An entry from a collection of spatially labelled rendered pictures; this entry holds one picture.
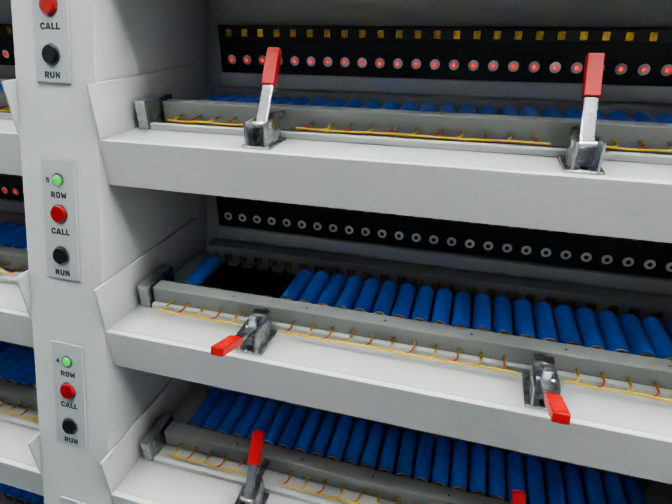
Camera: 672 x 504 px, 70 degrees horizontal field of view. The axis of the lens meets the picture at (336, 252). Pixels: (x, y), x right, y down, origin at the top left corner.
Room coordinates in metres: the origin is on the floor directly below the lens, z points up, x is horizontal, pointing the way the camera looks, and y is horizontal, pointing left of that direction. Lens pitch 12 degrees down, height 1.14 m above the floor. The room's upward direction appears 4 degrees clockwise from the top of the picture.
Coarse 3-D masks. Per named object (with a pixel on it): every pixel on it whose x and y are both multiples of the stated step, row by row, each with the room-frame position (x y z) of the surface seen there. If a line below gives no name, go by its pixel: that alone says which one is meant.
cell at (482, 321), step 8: (480, 296) 0.50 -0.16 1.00; (488, 296) 0.50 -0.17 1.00; (480, 304) 0.48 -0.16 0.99; (488, 304) 0.48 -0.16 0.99; (480, 312) 0.47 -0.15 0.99; (488, 312) 0.47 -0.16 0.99; (480, 320) 0.45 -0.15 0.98; (488, 320) 0.45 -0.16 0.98; (472, 328) 0.45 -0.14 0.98; (488, 328) 0.44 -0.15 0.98
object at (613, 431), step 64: (192, 256) 0.62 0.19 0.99; (384, 256) 0.57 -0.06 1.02; (448, 256) 0.55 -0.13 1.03; (128, 320) 0.48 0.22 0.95; (192, 320) 0.48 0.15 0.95; (256, 384) 0.43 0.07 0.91; (320, 384) 0.41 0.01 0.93; (384, 384) 0.39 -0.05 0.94; (448, 384) 0.39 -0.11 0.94; (512, 384) 0.39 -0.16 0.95; (512, 448) 0.37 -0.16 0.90; (576, 448) 0.35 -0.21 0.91; (640, 448) 0.34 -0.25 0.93
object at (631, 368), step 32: (160, 288) 0.50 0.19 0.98; (192, 288) 0.50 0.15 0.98; (224, 320) 0.47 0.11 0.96; (288, 320) 0.46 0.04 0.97; (320, 320) 0.45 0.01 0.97; (352, 320) 0.44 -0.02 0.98; (384, 320) 0.44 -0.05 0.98; (416, 320) 0.44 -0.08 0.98; (480, 352) 0.41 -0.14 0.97; (512, 352) 0.41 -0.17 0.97; (544, 352) 0.40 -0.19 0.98; (576, 352) 0.40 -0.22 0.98; (608, 352) 0.40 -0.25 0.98; (576, 384) 0.38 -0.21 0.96
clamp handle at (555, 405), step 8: (544, 368) 0.37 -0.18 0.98; (544, 376) 0.37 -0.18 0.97; (544, 384) 0.36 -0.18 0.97; (552, 384) 0.36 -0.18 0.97; (544, 392) 0.34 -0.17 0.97; (552, 392) 0.34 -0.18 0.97; (544, 400) 0.33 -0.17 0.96; (552, 400) 0.32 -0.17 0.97; (560, 400) 0.32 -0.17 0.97; (552, 408) 0.31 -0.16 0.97; (560, 408) 0.31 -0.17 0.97; (552, 416) 0.30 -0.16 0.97; (560, 416) 0.30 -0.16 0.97; (568, 416) 0.30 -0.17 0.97; (568, 424) 0.30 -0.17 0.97
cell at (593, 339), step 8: (576, 312) 0.48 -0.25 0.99; (584, 312) 0.47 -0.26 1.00; (592, 312) 0.47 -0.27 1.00; (576, 320) 0.47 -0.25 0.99; (584, 320) 0.45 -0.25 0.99; (592, 320) 0.45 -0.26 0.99; (584, 328) 0.44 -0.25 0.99; (592, 328) 0.44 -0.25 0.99; (584, 336) 0.43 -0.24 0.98; (592, 336) 0.43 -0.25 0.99; (600, 336) 0.43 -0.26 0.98; (584, 344) 0.43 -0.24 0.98; (592, 344) 0.42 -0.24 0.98; (600, 344) 0.42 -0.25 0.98
